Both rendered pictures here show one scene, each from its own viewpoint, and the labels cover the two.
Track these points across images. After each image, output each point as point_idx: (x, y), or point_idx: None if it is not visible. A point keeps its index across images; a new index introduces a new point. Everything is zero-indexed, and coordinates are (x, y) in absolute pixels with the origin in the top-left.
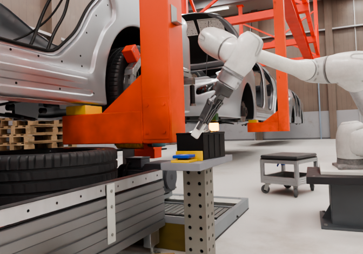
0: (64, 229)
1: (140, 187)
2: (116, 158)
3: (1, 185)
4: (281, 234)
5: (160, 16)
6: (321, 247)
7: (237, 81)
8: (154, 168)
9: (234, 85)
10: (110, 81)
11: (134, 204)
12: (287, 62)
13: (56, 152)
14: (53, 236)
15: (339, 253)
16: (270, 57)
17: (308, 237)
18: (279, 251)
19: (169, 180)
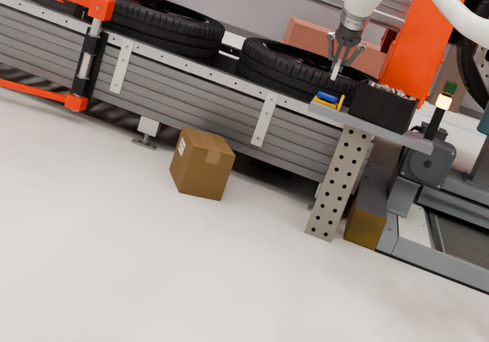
0: (209, 97)
1: (324, 124)
2: (342, 91)
3: (239, 62)
4: (460, 317)
5: None
6: (426, 331)
7: (346, 18)
8: None
9: (344, 22)
10: None
11: (304, 134)
12: (458, 19)
13: (359, 78)
14: (199, 95)
15: (407, 335)
16: (444, 4)
17: (465, 337)
18: (386, 292)
19: (418, 164)
